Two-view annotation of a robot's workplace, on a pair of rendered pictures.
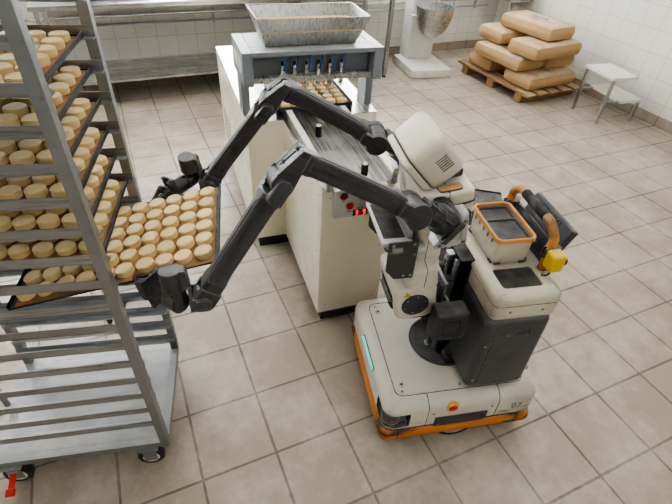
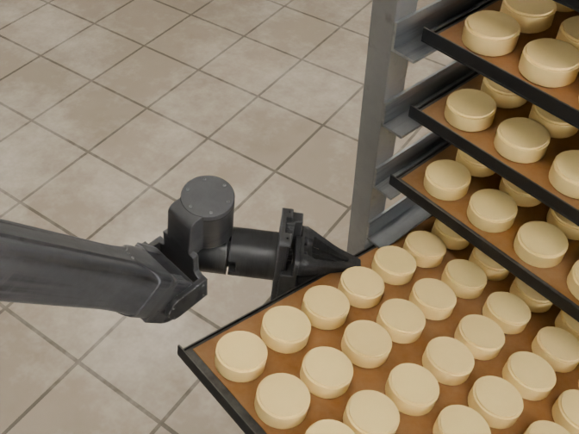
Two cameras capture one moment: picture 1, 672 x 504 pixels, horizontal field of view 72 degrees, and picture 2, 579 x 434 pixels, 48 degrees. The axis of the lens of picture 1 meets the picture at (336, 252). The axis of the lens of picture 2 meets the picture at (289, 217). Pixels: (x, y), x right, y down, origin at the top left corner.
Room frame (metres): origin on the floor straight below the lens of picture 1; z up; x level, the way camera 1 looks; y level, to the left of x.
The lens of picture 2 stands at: (1.32, 0.27, 1.56)
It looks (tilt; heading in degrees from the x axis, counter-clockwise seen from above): 48 degrees down; 151
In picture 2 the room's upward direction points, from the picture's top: straight up
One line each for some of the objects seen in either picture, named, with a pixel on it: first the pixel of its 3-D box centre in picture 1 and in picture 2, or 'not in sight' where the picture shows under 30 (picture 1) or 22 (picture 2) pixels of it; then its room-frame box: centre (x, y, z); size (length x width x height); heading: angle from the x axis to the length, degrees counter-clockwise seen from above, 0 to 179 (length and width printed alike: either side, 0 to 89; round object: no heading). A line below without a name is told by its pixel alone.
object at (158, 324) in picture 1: (90, 331); not in sight; (1.24, 1.00, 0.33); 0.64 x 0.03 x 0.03; 102
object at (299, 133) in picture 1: (276, 92); not in sight; (2.56, 0.39, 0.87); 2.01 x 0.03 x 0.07; 21
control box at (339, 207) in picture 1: (359, 200); not in sight; (1.69, -0.09, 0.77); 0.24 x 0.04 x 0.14; 111
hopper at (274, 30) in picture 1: (307, 25); not in sight; (2.51, 0.22, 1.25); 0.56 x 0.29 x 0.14; 111
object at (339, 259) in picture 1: (330, 213); not in sight; (2.03, 0.04, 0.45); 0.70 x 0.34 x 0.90; 21
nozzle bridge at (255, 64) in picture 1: (306, 73); not in sight; (2.51, 0.22, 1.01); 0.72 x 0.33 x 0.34; 111
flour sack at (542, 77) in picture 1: (539, 75); not in sight; (5.31, -2.11, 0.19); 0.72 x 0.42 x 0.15; 121
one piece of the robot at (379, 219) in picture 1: (394, 230); not in sight; (1.30, -0.20, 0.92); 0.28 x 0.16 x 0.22; 12
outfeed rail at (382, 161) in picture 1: (325, 89); not in sight; (2.66, 0.12, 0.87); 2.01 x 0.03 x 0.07; 21
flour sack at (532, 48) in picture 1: (545, 46); not in sight; (5.31, -2.08, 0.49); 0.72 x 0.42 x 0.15; 122
